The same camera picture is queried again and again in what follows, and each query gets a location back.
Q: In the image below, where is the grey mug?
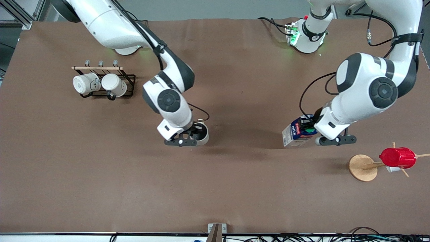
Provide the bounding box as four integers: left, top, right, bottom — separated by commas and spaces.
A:
192, 119, 209, 146

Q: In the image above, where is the blue milk carton green cap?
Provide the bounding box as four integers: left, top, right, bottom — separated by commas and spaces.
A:
282, 115, 318, 148

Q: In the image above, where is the red plastic cup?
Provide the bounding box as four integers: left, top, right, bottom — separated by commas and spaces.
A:
379, 147, 417, 169

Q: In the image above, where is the wooden mug tree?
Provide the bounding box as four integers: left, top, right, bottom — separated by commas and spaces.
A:
348, 142, 430, 182

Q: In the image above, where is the white mug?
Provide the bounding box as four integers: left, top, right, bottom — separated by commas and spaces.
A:
73, 72, 101, 95
101, 73, 127, 100

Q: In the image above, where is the black wire mug rack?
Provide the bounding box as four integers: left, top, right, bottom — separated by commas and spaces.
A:
72, 60, 136, 100

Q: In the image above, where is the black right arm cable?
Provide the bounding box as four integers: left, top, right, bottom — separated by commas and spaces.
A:
111, 0, 166, 71

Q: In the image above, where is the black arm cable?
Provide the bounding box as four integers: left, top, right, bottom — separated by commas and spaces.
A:
346, 10, 424, 59
111, 0, 166, 71

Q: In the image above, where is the black left upper arm cable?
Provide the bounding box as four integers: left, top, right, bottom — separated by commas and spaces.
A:
346, 10, 424, 59

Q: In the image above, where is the metal bracket with brown post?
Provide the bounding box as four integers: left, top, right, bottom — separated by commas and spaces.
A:
206, 223, 227, 242

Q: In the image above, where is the black left base cable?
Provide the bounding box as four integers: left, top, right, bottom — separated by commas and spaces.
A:
257, 17, 290, 36

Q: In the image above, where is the black cable bundle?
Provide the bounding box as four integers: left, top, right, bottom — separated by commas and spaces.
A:
222, 227, 430, 242

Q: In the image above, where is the aluminium frame profile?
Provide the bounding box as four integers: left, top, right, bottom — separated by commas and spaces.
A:
0, 0, 37, 30

